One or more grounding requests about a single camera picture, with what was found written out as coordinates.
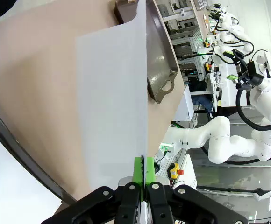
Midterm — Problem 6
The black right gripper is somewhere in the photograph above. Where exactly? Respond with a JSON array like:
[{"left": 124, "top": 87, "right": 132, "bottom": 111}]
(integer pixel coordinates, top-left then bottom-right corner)
[{"left": 223, "top": 49, "right": 264, "bottom": 88}]

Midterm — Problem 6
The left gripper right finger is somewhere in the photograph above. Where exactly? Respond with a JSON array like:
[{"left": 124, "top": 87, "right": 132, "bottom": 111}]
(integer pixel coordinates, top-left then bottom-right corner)
[{"left": 144, "top": 156, "right": 248, "bottom": 224}]

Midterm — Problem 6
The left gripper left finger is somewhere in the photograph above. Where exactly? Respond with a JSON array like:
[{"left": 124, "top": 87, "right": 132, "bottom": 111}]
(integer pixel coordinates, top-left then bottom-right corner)
[{"left": 42, "top": 156, "right": 143, "bottom": 224}]

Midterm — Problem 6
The white A4 paper sheet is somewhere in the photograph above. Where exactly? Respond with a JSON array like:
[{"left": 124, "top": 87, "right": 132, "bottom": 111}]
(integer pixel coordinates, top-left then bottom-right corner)
[
  {"left": 0, "top": 125, "right": 64, "bottom": 224},
  {"left": 75, "top": 0, "right": 149, "bottom": 224}
]

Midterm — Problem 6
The black corrugated cable hose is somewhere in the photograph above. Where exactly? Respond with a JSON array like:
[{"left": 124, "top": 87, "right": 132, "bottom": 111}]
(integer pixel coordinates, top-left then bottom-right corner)
[{"left": 235, "top": 87, "right": 271, "bottom": 132}]

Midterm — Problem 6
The brown plastic handled tray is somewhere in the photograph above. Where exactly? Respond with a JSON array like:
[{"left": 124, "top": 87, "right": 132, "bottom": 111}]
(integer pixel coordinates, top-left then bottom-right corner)
[
  {"left": 0, "top": 95, "right": 78, "bottom": 224},
  {"left": 114, "top": 0, "right": 179, "bottom": 105}
]

